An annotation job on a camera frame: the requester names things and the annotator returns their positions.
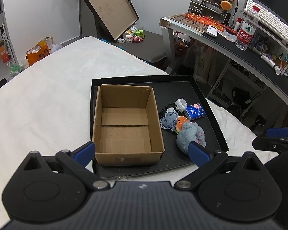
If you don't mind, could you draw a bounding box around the grey plush mouse toy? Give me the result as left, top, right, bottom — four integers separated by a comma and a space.
176, 121, 206, 155

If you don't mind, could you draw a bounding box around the orange burger plush toy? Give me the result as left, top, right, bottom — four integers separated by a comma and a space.
175, 116, 188, 133

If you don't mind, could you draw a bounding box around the blue tissue pack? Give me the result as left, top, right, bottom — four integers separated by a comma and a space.
185, 103, 206, 121

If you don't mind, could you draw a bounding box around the grey knitted fabric piece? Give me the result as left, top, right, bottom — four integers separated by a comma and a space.
160, 108, 178, 131

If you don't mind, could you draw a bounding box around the brown cardboard box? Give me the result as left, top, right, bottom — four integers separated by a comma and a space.
92, 85, 165, 166

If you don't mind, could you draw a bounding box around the white plastic bag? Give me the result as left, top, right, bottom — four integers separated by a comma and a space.
174, 98, 187, 113

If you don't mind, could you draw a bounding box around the white pill bottle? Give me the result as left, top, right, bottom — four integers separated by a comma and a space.
274, 65, 281, 75

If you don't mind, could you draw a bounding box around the black shallow tray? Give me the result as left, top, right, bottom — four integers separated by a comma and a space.
90, 75, 228, 179

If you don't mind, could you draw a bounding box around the black curved desk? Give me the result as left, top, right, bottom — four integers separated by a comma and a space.
159, 17, 288, 105

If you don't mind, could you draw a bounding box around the white tote bag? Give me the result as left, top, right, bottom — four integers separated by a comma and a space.
194, 42, 216, 84

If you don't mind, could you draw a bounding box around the white keyboard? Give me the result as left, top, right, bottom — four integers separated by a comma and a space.
244, 0, 288, 45

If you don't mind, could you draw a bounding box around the clear water bottle red label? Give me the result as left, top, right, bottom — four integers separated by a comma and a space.
235, 5, 260, 51

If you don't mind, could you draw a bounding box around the orange paper bag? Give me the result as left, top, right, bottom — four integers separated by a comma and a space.
26, 36, 54, 66

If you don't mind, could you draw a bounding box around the grey bench seat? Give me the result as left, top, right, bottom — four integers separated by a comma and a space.
112, 31, 166, 64

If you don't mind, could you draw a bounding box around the white charger block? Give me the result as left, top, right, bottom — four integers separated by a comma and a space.
117, 38, 125, 44

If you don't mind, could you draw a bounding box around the red doll toy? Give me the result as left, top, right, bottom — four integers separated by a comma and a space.
133, 36, 144, 43

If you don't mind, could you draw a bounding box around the white food canister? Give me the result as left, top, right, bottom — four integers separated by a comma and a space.
123, 24, 140, 39

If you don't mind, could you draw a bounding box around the green toy box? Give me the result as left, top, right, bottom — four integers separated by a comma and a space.
136, 30, 145, 39

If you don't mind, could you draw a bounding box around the red long banner box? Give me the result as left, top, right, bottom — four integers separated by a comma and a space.
185, 13, 238, 35

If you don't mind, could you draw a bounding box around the orange plush on organizer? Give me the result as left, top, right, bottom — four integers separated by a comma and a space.
220, 1, 232, 11

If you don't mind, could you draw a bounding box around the wooden drawer organizer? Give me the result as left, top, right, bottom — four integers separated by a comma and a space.
188, 0, 230, 24

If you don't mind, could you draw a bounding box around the large leaning box lid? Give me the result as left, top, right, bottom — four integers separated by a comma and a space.
79, 0, 139, 42

